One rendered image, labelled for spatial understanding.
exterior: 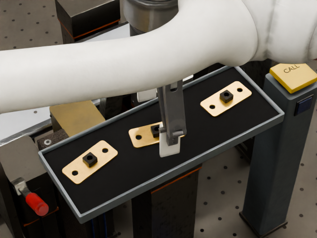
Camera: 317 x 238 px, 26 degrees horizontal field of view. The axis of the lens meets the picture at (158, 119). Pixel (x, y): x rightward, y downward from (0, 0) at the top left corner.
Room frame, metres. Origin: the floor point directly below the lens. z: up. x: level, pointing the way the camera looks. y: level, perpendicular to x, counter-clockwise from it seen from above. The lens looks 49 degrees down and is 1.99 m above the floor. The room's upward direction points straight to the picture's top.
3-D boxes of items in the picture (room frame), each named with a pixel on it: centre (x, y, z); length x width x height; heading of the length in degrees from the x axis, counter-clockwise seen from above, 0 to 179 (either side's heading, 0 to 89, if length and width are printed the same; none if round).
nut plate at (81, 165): (0.62, 0.10, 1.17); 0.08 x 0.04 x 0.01; 135
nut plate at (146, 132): (0.68, 0.00, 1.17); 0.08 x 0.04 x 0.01; 108
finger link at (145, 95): (0.73, 0.02, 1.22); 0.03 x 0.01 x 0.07; 108
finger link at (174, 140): (0.61, -0.02, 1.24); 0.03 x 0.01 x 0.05; 18
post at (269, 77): (0.82, -0.23, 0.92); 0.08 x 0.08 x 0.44; 32
